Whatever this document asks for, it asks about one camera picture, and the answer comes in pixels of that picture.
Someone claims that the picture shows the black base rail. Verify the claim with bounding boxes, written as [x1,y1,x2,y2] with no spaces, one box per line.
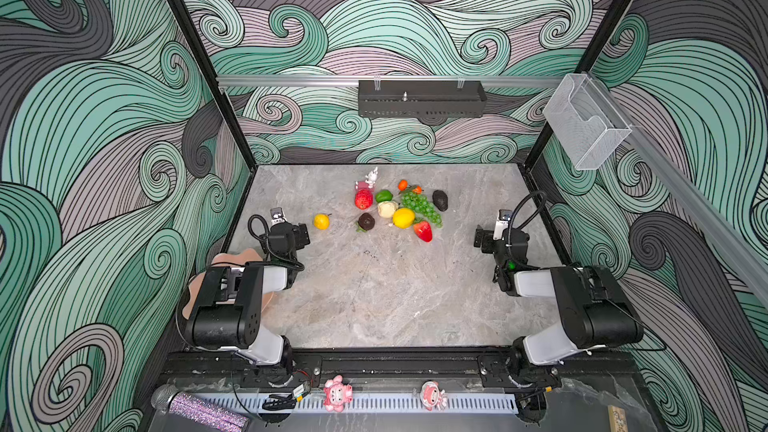
[158,346,637,391]

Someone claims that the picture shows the red fake strawberry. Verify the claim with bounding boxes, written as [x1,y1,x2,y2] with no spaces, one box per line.
[412,220,433,243]

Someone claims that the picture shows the green fake grape bunch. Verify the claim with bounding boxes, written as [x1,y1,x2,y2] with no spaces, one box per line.
[400,190,443,228]

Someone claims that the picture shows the purple glitter cylinder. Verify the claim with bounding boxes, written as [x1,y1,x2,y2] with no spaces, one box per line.
[151,384,249,432]

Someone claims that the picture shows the red fake apple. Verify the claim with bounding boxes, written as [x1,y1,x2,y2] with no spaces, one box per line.
[354,188,374,211]

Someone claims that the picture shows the yellow fake lemon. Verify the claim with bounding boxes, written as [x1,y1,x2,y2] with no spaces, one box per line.
[392,207,415,229]

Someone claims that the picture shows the clear acrylic wall box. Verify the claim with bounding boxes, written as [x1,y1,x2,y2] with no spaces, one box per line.
[543,73,631,171]

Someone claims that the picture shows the small yellow fake pear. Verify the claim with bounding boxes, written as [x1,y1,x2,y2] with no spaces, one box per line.
[313,214,330,230]

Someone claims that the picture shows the pink cartoon figurine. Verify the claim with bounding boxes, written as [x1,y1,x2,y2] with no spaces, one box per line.
[419,381,448,411]
[323,375,353,412]

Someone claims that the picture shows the green fake lime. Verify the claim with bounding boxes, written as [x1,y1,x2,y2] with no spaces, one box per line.
[374,189,393,203]

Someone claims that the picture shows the dark purple fake mangosteen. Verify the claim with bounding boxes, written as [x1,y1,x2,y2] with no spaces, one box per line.
[357,212,376,232]

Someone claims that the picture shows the black perforated wall tray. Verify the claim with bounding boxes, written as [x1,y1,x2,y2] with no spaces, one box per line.
[357,79,488,125]

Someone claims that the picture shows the pink scalloped fruit bowl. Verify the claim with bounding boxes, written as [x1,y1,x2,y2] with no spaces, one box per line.
[181,247,281,320]

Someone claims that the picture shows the pink cartoon figurine right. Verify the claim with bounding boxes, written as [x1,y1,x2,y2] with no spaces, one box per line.
[419,381,448,411]

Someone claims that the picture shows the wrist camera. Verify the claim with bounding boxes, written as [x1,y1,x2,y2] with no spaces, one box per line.
[493,209,513,240]
[269,207,286,225]

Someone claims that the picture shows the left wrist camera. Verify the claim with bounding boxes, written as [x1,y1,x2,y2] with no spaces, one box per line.
[269,207,286,225]

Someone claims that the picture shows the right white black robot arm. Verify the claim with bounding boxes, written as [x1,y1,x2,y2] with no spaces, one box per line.
[473,190,645,366]

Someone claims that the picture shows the pink cartoon figurine left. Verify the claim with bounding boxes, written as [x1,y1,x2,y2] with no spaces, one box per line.
[323,375,353,412]

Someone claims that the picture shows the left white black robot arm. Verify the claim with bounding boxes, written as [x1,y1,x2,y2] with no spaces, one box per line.
[179,207,310,373]

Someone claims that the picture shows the white rabbit figurine pink base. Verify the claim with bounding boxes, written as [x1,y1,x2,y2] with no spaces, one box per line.
[355,167,379,191]

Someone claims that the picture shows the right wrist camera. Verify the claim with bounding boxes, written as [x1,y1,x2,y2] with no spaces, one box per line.
[493,209,513,240]

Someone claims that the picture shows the dark fake avocado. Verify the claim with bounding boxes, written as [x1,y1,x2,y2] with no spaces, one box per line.
[432,190,449,212]

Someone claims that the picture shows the white slotted cable duct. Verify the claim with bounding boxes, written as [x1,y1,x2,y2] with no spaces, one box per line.
[195,392,519,415]

